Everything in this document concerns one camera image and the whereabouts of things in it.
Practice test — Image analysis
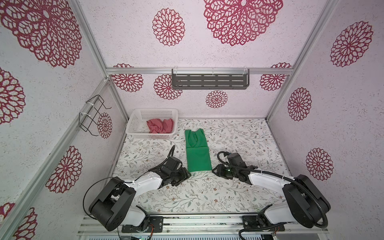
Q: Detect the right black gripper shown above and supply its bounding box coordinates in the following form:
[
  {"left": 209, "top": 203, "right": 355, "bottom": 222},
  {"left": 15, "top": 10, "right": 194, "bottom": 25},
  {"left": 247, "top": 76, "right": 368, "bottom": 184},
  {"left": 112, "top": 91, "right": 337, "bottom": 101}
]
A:
[{"left": 211, "top": 163, "right": 238, "bottom": 179}]

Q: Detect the green tank top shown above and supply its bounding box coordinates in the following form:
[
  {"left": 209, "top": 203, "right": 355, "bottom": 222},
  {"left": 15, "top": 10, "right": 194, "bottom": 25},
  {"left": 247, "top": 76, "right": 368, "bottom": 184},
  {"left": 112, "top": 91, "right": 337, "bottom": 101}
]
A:
[{"left": 185, "top": 129, "right": 212, "bottom": 172}]

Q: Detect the pink red tank top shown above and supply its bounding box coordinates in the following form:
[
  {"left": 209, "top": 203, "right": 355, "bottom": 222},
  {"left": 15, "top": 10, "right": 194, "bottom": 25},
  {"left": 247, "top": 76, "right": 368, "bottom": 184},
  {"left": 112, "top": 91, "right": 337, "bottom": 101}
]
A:
[{"left": 147, "top": 119, "right": 175, "bottom": 134}]

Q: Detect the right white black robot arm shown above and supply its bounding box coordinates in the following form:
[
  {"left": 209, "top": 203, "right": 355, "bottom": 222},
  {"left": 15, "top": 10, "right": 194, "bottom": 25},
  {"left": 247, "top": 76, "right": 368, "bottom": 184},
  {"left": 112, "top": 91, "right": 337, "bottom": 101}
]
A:
[{"left": 212, "top": 151, "right": 331, "bottom": 231}]

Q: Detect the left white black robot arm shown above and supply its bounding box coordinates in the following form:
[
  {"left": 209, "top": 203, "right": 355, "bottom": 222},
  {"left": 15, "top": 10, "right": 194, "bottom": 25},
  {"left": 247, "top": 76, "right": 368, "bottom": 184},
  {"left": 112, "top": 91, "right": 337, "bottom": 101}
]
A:
[{"left": 85, "top": 156, "right": 192, "bottom": 232}]

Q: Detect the white plastic laundry basket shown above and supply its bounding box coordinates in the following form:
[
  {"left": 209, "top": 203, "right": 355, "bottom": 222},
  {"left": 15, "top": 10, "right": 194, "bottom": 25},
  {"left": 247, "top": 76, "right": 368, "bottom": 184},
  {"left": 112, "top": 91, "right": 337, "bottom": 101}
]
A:
[{"left": 126, "top": 108, "right": 179, "bottom": 140}]

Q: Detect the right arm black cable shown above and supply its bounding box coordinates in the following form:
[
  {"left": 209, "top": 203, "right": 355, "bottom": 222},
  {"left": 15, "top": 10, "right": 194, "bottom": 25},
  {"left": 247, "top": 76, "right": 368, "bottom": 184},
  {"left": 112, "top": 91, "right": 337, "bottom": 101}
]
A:
[{"left": 216, "top": 151, "right": 329, "bottom": 240}]

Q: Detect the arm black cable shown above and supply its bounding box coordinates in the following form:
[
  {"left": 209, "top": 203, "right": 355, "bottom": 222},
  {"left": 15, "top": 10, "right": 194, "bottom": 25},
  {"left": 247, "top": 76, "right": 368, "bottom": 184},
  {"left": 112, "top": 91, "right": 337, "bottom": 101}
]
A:
[
  {"left": 216, "top": 151, "right": 329, "bottom": 240},
  {"left": 82, "top": 145, "right": 176, "bottom": 240}
]

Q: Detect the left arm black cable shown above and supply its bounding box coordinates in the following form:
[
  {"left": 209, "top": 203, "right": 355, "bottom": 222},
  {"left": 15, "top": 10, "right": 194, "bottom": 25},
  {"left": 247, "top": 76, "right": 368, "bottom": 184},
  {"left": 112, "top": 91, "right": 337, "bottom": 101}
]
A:
[{"left": 82, "top": 145, "right": 176, "bottom": 240}]

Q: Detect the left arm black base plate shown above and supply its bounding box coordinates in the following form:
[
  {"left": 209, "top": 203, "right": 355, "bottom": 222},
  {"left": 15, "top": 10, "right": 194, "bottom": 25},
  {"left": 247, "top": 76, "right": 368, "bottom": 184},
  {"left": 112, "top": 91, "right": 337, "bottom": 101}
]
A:
[{"left": 122, "top": 216, "right": 164, "bottom": 234}]

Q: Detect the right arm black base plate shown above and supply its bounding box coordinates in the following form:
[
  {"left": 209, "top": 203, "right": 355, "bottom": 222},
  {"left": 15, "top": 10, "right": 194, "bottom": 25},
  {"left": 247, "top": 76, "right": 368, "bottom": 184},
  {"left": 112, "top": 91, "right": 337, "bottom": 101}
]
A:
[{"left": 242, "top": 205, "right": 287, "bottom": 232}]

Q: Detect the aluminium front rail frame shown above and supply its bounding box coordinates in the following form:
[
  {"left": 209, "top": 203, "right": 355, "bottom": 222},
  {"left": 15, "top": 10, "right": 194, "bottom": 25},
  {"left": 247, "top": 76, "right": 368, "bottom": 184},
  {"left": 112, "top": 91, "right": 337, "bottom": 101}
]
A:
[{"left": 75, "top": 213, "right": 331, "bottom": 240}]

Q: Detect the dark grey wall shelf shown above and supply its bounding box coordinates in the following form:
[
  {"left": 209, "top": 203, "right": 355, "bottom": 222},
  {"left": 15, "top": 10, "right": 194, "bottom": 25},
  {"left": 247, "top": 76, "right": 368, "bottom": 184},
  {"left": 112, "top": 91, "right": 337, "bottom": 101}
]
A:
[{"left": 171, "top": 69, "right": 250, "bottom": 90}]

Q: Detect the black wire wall rack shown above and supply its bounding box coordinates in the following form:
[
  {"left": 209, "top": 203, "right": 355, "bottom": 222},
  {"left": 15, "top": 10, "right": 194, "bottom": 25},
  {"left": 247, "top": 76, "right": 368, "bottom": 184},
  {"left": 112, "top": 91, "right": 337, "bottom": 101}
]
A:
[{"left": 78, "top": 95, "right": 111, "bottom": 137}]

